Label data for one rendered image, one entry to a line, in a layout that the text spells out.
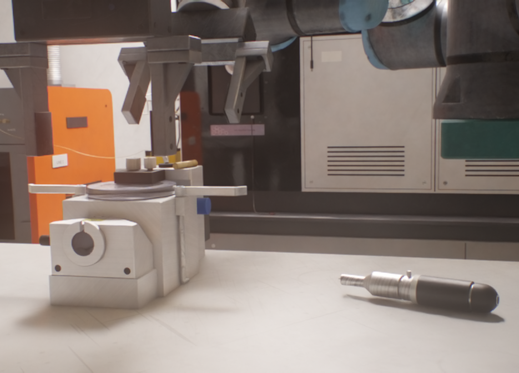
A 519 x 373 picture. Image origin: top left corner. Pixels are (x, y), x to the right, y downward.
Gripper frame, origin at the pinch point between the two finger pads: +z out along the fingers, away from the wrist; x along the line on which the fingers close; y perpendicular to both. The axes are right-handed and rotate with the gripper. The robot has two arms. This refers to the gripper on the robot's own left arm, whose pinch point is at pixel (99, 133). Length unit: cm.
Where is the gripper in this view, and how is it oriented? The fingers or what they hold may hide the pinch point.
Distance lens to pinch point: 65.0
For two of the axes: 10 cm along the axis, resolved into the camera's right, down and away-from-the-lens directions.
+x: -9.6, -0.1, 2.6
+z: 0.2, 9.9, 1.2
